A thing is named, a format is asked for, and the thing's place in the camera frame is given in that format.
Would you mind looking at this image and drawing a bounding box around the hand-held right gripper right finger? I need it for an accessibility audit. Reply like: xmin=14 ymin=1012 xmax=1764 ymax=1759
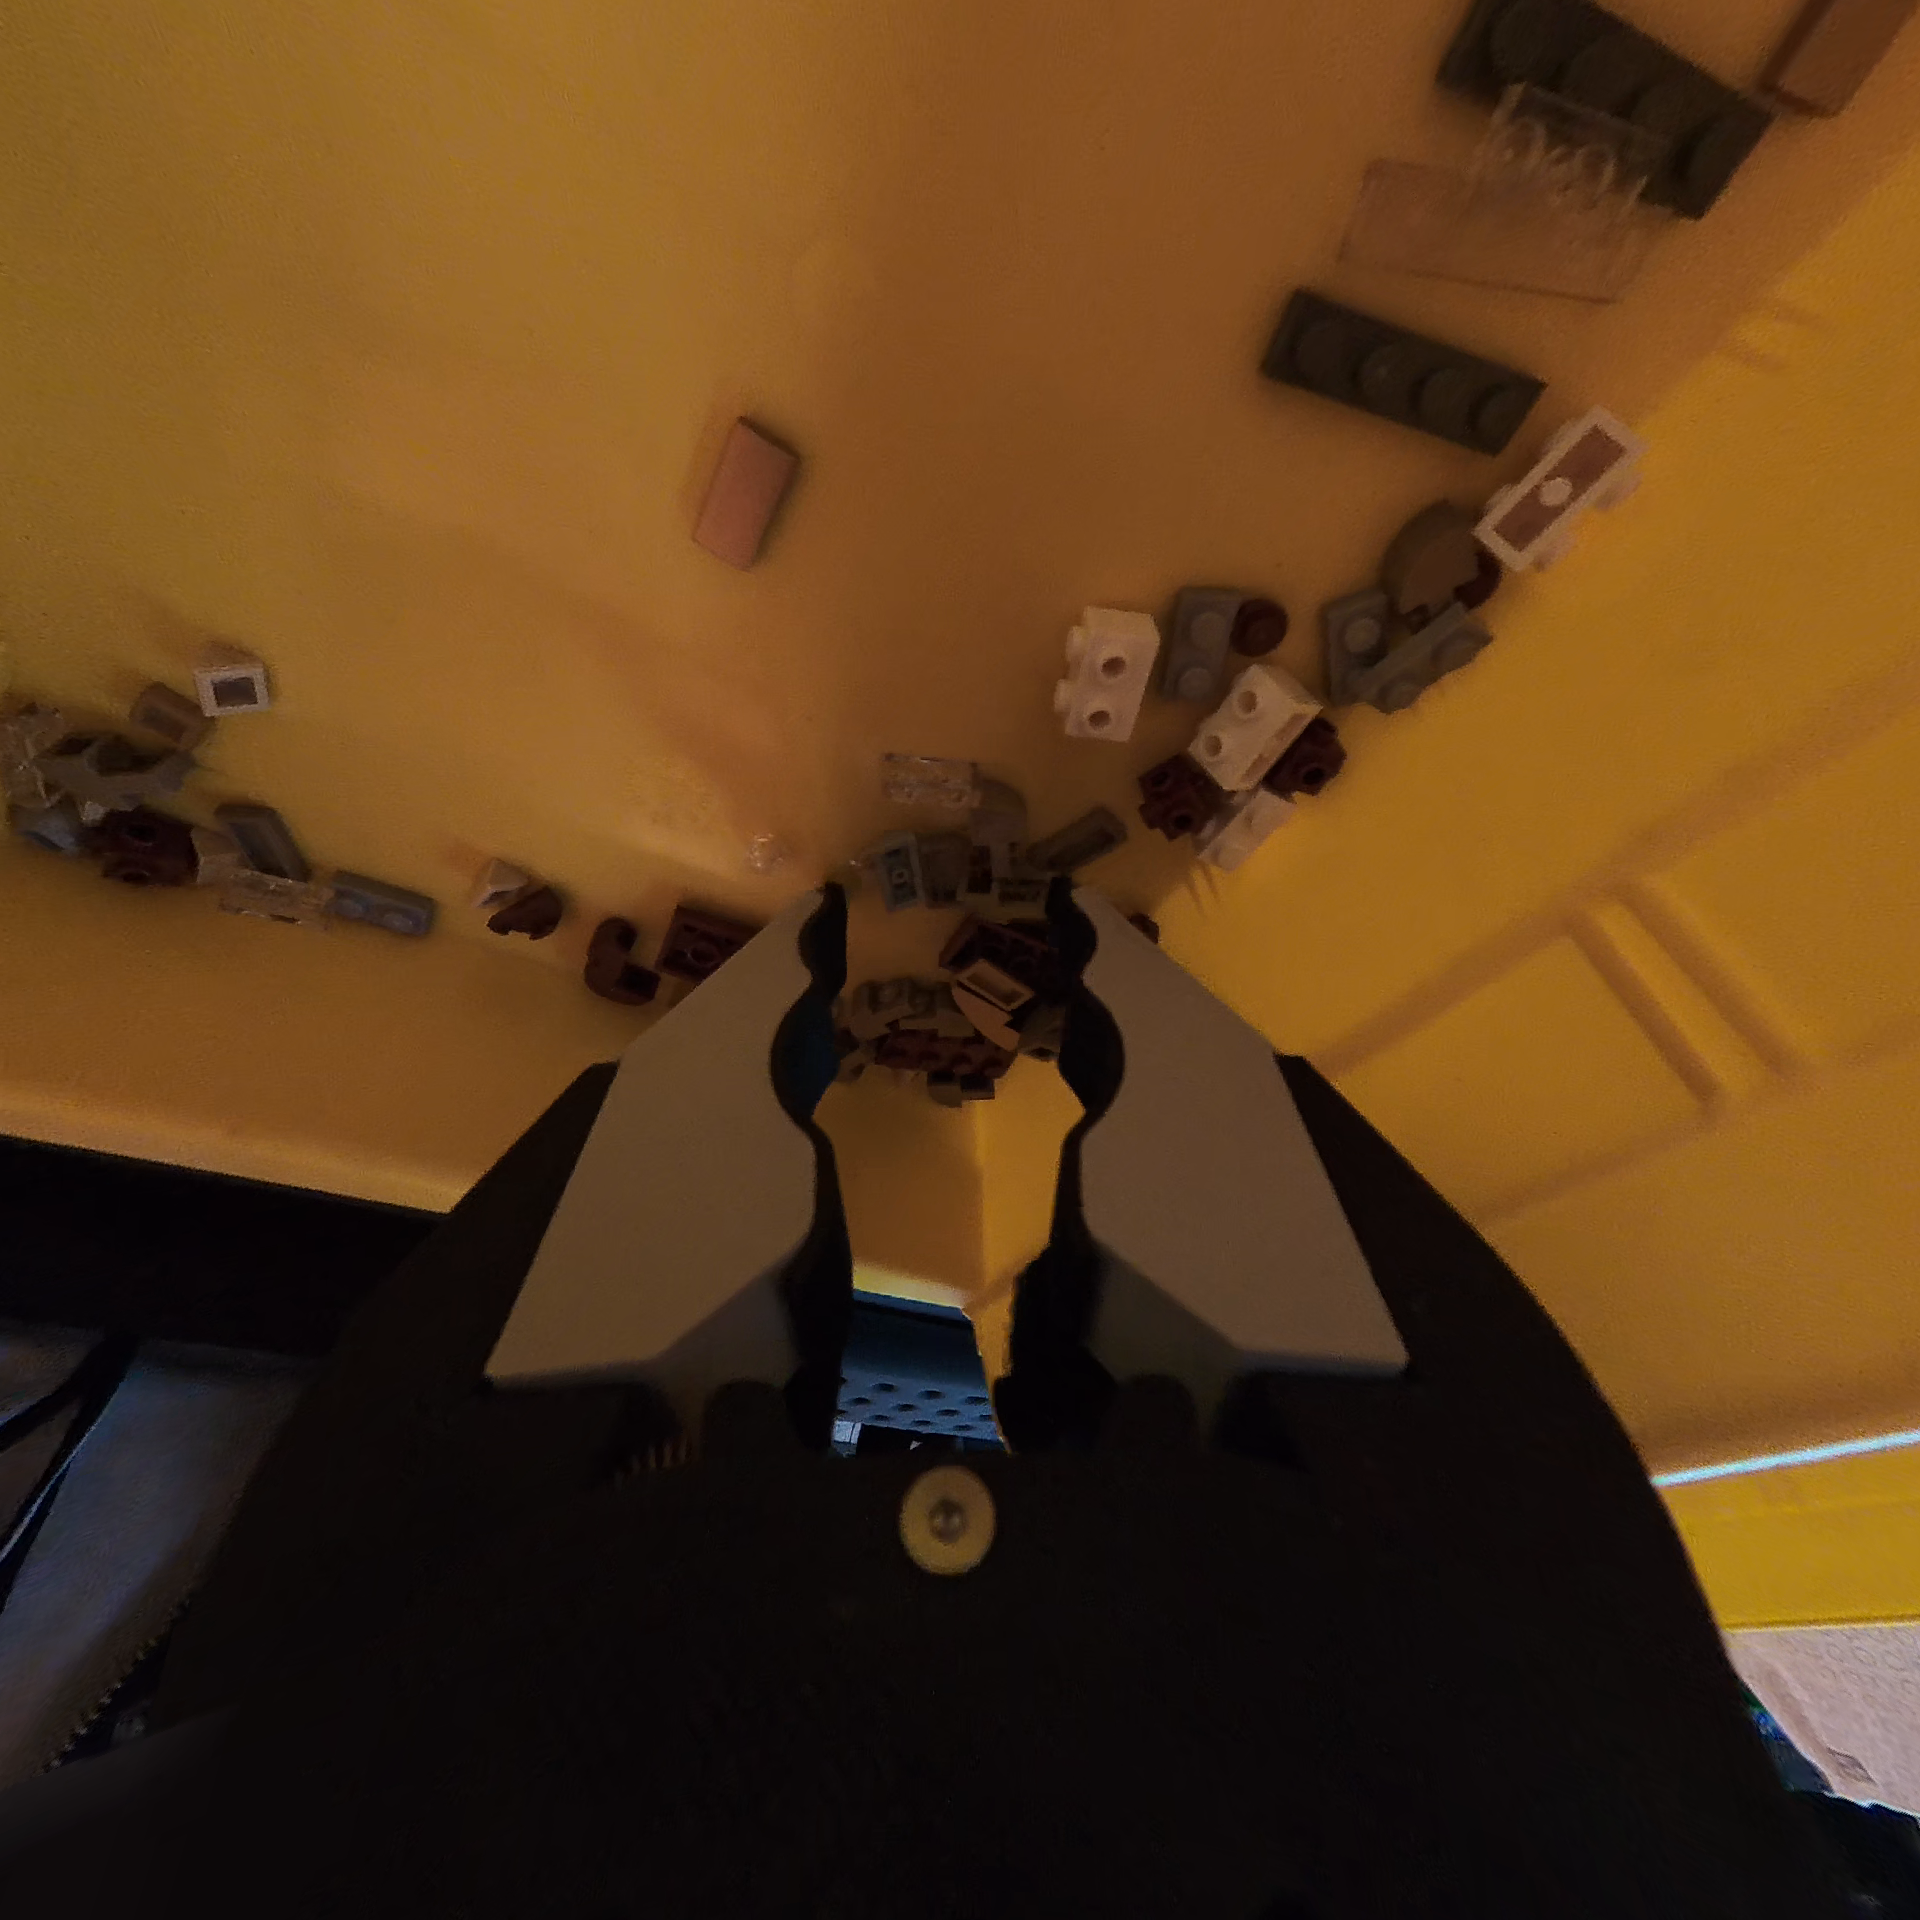
xmin=990 ymin=877 xmax=1413 ymax=1453

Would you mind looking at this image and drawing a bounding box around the pile of toy building bricks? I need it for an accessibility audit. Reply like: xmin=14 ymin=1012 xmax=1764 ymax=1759
xmin=0 ymin=0 xmax=1920 ymax=1113

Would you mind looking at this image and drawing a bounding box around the black lanyard strap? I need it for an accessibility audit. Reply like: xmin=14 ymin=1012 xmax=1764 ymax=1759
xmin=0 ymin=1335 xmax=137 ymax=1606

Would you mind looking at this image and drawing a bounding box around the white shirt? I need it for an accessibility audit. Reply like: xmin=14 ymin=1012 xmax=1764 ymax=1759
xmin=0 ymin=1319 xmax=317 ymax=1787

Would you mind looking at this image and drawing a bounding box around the yellow plastic storage bin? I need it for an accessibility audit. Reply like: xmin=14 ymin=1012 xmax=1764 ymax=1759
xmin=0 ymin=0 xmax=1920 ymax=1479
xmin=1657 ymin=1443 xmax=1920 ymax=1631

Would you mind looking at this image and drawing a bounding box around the heap of white paper bags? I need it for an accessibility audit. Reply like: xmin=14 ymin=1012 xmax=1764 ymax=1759
xmin=1726 ymin=1620 xmax=1920 ymax=1800

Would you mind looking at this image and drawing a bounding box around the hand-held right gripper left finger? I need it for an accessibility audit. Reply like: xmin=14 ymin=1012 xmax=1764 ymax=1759
xmin=485 ymin=881 xmax=854 ymax=1448

